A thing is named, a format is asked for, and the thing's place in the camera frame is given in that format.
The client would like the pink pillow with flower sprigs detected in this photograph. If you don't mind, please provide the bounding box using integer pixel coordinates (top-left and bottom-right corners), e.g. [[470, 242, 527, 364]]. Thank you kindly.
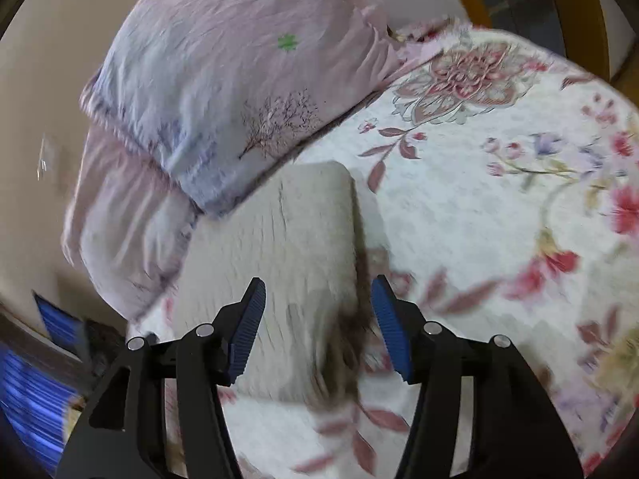
[[61, 122, 203, 321]]

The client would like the blue striped object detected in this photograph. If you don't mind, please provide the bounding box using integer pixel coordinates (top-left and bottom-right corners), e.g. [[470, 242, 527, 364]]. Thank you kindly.
[[0, 292, 88, 472]]

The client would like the white floral bed sheet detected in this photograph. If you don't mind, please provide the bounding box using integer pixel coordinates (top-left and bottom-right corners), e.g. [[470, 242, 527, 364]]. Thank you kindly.
[[126, 16, 639, 479]]

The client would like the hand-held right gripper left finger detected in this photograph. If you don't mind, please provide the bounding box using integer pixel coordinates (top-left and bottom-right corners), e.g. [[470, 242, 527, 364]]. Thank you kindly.
[[54, 277, 268, 479]]

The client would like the orange wooden frame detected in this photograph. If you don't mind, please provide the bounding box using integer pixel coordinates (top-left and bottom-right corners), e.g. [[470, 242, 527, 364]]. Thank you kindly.
[[437, 0, 617, 83]]

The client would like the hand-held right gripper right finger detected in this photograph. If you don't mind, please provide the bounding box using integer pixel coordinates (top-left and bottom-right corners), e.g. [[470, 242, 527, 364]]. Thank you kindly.
[[370, 274, 586, 479]]

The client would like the pink pillow with tree print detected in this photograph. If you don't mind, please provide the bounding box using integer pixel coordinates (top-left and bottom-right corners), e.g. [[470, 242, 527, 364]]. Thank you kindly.
[[80, 0, 452, 218]]

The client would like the beige cable-knit sweater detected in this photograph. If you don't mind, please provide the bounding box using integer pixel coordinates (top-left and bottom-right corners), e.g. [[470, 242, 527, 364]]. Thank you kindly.
[[169, 161, 373, 407]]

